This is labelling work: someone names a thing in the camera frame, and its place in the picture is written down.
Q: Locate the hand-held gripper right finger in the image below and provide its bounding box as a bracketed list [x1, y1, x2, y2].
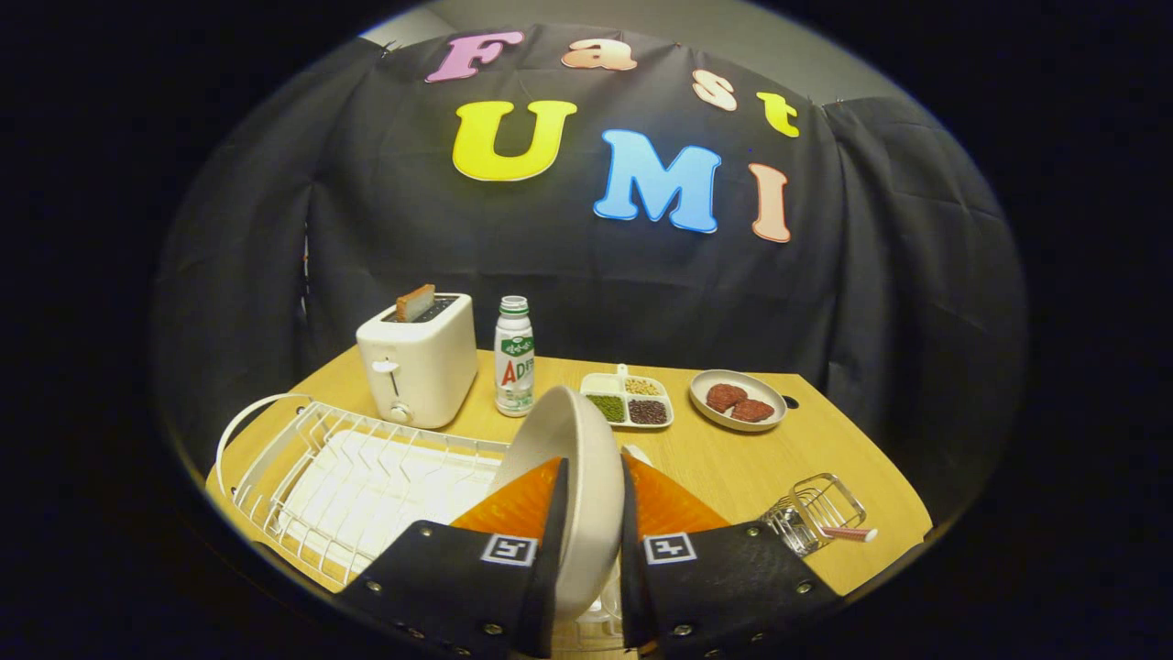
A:
[619, 454, 844, 659]

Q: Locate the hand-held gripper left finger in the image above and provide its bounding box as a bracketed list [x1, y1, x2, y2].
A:
[334, 456, 571, 659]

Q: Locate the beige round plate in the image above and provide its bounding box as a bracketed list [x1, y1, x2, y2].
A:
[490, 385, 626, 624]

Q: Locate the white wire dish rack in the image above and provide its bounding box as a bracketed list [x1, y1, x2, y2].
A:
[215, 392, 656, 592]

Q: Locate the spoon with red checkered handle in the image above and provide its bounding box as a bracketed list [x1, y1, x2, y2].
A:
[774, 513, 879, 544]

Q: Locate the metal wire basket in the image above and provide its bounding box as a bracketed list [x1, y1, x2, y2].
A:
[761, 473, 867, 558]

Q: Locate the white divided dish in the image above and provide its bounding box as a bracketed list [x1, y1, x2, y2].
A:
[579, 363, 675, 430]

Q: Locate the beige plate with meat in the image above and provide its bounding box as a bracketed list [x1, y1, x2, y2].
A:
[688, 368, 788, 434]

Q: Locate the white drip tray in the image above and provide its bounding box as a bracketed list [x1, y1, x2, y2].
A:
[275, 429, 514, 574]

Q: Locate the white bottle with green label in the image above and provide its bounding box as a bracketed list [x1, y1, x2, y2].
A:
[494, 295, 536, 419]

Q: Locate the white toaster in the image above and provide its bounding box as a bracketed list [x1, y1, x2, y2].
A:
[356, 293, 479, 430]

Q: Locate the brown toast slice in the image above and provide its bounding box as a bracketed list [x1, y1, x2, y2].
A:
[395, 283, 437, 324]

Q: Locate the black backdrop cloth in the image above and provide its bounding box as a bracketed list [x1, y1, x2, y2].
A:
[151, 23, 1027, 523]

